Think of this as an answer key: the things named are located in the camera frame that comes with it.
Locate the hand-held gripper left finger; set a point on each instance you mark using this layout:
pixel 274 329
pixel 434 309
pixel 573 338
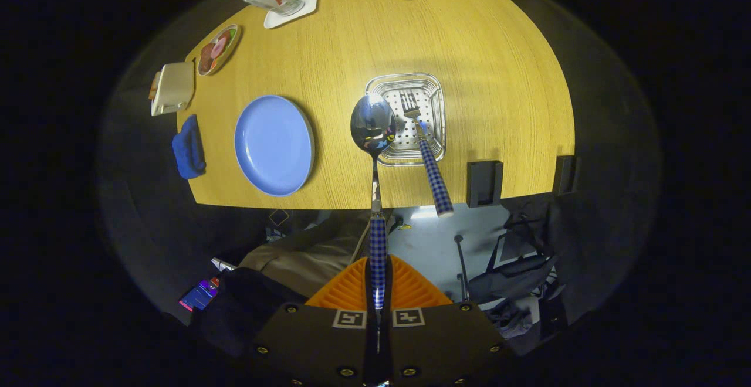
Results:
pixel 317 340

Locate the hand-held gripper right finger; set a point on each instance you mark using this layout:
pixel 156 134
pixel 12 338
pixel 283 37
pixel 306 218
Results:
pixel 446 340

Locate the dark metal pole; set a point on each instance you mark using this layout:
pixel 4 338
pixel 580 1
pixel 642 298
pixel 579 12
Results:
pixel 462 264

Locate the glowing laptop screen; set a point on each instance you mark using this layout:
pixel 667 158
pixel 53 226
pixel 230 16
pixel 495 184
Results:
pixel 200 294

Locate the black table clamp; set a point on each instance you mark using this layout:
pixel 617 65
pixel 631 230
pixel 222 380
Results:
pixel 484 183
pixel 564 175

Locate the blue round plate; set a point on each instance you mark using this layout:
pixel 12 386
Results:
pixel 273 143

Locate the blue folded towel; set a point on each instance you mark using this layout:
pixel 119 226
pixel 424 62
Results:
pixel 188 149

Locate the metal cutlery basket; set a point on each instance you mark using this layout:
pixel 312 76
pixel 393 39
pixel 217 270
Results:
pixel 381 89

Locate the white toaster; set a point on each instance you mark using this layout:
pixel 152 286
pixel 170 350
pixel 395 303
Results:
pixel 175 87

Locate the grey food plate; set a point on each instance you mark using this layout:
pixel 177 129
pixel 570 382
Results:
pixel 232 51

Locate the brown toast slice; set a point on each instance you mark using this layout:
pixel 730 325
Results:
pixel 154 85

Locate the large brown meat piece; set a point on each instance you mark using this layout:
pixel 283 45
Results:
pixel 206 58

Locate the pink ham slice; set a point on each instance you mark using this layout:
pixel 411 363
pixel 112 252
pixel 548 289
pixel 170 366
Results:
pixel 217 48

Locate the green lettuce leaf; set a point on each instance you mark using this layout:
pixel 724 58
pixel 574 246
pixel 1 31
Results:
pixel 233 34

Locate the small brown meat piece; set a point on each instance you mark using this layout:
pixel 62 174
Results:
pixel 224 36

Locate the white square coaster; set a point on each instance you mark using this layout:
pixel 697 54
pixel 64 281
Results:
pixel 299 14

